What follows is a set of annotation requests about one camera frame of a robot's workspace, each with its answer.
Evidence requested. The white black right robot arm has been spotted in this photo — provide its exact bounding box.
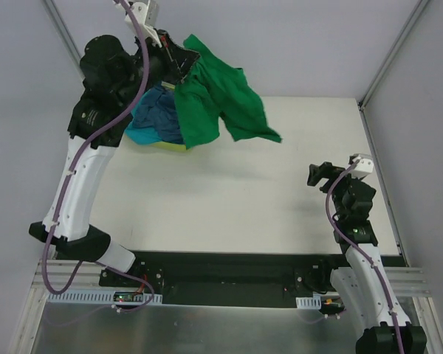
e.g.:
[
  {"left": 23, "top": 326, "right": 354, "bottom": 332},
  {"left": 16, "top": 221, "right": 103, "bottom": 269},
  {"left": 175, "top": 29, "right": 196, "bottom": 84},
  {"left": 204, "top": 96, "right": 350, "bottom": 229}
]
[{"left": 307, "top": 154, "right": 427, "bottom": 353}]

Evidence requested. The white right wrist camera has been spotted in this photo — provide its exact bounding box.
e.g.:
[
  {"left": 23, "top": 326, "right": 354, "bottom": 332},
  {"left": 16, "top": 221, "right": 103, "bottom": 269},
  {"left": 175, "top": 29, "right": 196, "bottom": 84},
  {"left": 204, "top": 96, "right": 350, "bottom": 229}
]
[{"left": 348, "top": 153, "right": 374, "bottom": 179}]

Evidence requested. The right aluminium frame post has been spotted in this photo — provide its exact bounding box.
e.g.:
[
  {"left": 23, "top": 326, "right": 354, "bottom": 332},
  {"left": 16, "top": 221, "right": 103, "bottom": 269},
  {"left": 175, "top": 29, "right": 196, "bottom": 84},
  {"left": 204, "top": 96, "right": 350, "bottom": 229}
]
[{"left": 357, "top": 0, "right": 430, "bottom": 111}]

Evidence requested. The aluminium frame post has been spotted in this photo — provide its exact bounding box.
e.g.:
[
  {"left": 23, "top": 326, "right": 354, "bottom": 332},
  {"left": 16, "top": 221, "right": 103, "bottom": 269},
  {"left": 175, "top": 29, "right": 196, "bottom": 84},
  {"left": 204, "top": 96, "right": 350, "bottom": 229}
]
[
  {"left": 357, "top": 0, "right": 430, "bottom": 111},
  {"left": 41, "top": 0, "right": 80, "bottom": 66}
]

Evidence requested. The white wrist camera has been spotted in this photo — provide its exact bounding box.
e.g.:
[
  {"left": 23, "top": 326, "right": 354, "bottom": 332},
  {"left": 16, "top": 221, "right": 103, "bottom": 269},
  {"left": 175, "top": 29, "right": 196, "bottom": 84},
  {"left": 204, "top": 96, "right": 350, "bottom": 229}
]
[
  {"left": 114, "top": 1, "right": 162, "bottom": 48},
  {"left": 348, "top": 153, "right": 374, "bottom": 179}
]

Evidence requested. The dark blue t shirt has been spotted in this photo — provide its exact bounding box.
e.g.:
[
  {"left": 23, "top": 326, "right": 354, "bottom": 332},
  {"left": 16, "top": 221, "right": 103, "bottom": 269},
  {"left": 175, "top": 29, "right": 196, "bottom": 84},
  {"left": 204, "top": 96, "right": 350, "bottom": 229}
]
[{"left": 152, "top": 85, "right": 184, "bottom": 144}]

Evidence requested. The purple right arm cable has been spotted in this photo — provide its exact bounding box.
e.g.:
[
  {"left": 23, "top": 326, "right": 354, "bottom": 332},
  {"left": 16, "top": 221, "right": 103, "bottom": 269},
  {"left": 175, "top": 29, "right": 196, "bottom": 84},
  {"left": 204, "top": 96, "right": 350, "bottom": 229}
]
[{"left": 298, "top": 164, "right": 405, "bottom": 354}]

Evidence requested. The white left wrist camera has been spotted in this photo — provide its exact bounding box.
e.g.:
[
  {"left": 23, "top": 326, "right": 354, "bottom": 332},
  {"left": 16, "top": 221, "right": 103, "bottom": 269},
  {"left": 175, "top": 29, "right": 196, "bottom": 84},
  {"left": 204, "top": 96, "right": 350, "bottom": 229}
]
[{"left": 114, "top": 1, "right": 162, "bottom": 48}]

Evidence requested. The white slotted cable duct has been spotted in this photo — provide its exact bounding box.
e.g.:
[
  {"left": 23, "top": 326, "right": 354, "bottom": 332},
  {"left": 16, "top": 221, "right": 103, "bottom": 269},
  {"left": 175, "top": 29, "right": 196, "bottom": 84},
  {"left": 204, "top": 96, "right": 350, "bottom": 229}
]
[
  {"left": 48, "top": 290, "right": 162, "bottom": 306},
  {"left": 295, "top": 296, "right": 322, "bottom": 310}
]

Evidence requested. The left white slotted cable duct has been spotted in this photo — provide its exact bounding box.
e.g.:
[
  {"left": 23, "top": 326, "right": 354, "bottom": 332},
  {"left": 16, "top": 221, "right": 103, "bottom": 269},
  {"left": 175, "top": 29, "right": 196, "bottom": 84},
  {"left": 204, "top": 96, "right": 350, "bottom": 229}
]
[{"left": 48, "top": 290, "right": 162, "bottom": 306}]

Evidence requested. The lime green plastic basin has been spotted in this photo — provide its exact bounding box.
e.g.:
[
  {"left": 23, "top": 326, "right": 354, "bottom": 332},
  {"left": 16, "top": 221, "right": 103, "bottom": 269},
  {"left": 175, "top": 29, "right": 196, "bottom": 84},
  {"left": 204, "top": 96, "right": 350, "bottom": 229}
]
[{"left": 150, "top": 141, "right": 188, "bottom": 153}]

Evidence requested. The right white slotted cable duct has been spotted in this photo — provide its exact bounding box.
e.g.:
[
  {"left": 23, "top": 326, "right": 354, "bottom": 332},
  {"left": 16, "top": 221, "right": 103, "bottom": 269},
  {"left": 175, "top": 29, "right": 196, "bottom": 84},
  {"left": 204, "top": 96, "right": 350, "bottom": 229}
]
[{"left": 295, "top": 296, "right": 322, "bottom": 310}]

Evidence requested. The green t shirt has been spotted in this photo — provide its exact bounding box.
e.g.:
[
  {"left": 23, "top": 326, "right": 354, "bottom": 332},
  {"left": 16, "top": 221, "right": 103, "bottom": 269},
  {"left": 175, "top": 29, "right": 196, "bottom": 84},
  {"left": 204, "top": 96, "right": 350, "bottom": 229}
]
[{"left": 174, "top": 35, "right": 282, "bottom": 149}]

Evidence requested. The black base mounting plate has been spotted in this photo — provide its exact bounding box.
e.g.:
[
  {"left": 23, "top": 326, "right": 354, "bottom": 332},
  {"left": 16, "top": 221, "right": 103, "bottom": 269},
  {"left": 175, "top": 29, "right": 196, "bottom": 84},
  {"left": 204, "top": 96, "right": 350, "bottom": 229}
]
[{"left": 98, "top": 250, "right": 350, "bottom": 307}]

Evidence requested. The left aluminium frame post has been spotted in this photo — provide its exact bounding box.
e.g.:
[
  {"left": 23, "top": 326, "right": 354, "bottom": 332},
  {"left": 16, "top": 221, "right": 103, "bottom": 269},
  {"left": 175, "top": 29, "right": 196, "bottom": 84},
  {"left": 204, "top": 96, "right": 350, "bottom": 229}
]
[{"left": 41, "top": 0, "right": 80, "bottom": 66}]

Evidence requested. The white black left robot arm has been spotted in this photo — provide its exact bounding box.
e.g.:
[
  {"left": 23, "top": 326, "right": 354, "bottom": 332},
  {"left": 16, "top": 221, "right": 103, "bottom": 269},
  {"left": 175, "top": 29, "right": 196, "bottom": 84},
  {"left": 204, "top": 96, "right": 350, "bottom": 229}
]
[{"left": 29, "top": 31, "right": 200, "bottom": 287}]

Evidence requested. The teal t shirt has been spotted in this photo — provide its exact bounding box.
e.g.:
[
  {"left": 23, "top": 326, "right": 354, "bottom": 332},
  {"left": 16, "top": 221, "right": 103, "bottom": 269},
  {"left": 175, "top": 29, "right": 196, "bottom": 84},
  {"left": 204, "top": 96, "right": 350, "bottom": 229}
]
[{"left": 125, "top": 88, "right": 162, "bottom": 145}]

